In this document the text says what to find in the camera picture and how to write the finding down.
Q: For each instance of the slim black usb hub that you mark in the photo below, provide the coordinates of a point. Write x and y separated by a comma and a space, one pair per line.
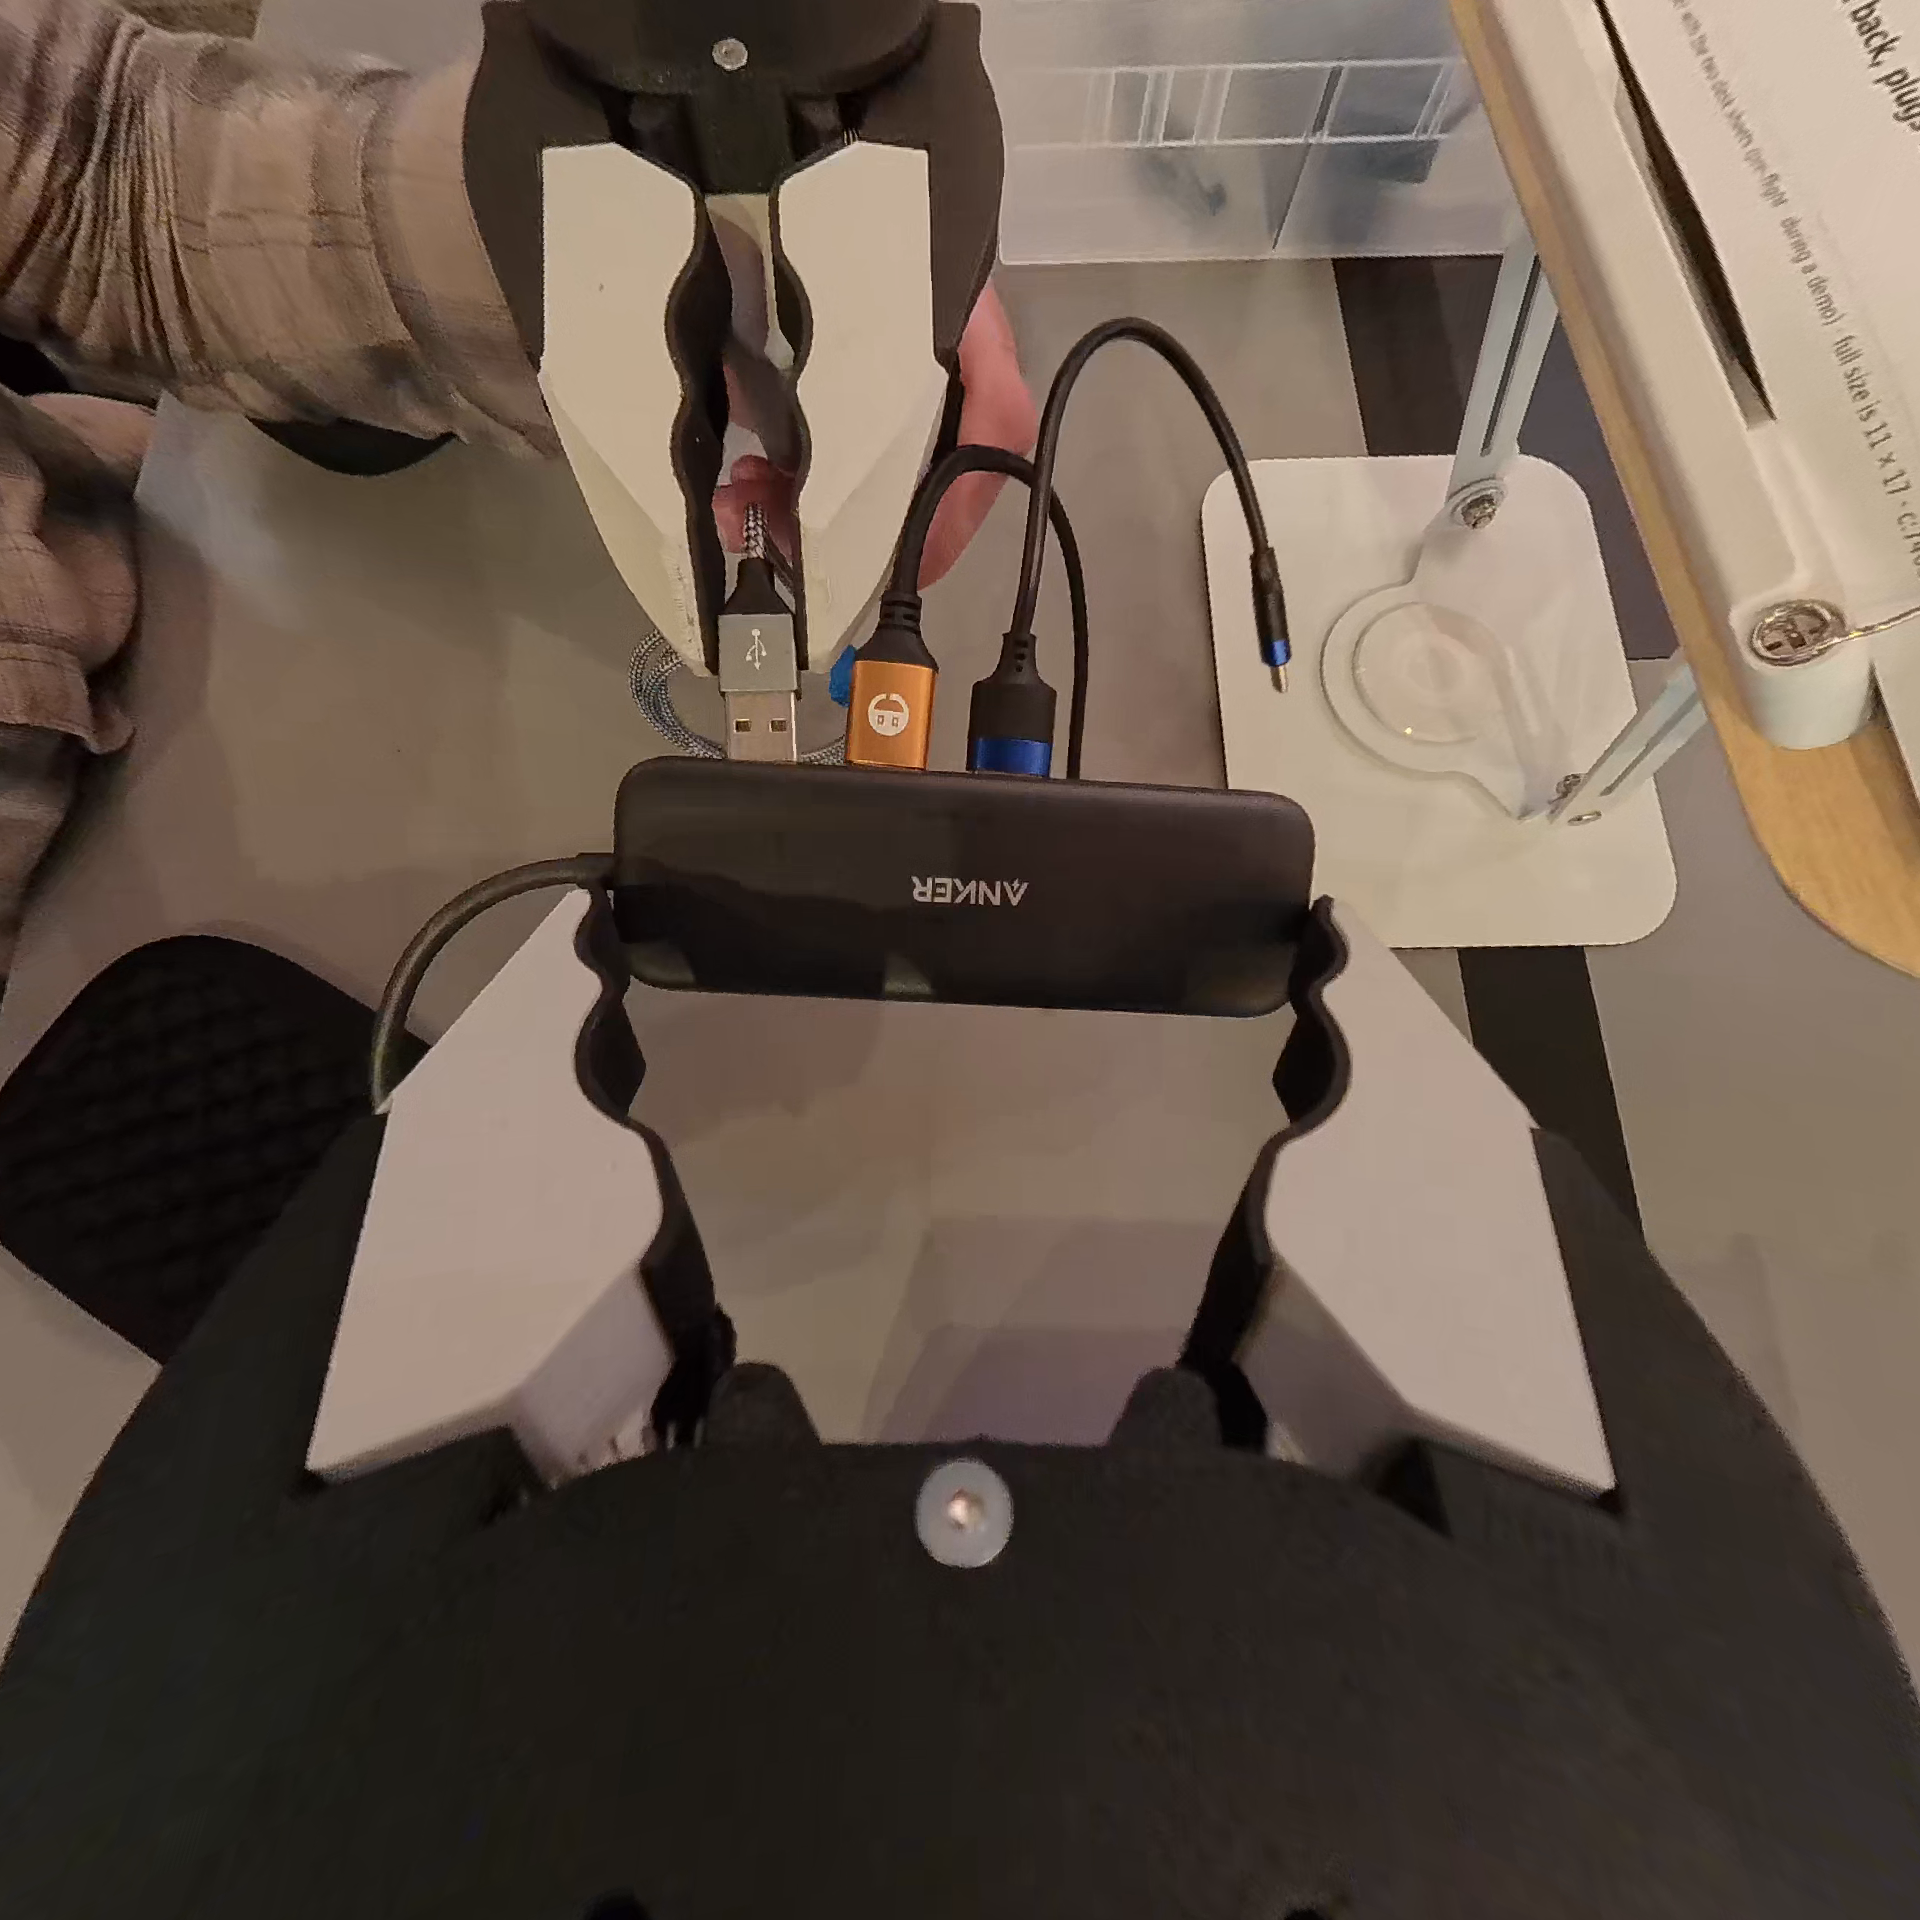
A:
961, 886

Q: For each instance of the clear plastic bin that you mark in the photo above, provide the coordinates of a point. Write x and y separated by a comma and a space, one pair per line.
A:
1260, 135

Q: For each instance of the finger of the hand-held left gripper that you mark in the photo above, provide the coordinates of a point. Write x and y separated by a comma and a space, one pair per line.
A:
615, 363
871, 332

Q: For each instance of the person's left forearm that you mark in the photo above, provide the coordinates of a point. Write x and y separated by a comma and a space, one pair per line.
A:
241, 212

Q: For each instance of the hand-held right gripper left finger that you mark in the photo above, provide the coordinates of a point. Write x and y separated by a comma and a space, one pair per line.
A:
481, 1260

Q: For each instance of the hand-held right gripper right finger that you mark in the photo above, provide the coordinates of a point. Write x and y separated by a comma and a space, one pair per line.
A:
1441, 1260

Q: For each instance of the white stand base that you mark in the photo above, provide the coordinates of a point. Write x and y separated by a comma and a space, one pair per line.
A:
1321, 871

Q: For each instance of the person's left hand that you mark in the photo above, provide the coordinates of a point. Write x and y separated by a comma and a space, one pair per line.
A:
986, 377

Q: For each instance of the instruction sheet on stand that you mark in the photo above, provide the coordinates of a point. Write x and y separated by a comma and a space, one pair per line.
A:
1591, 363

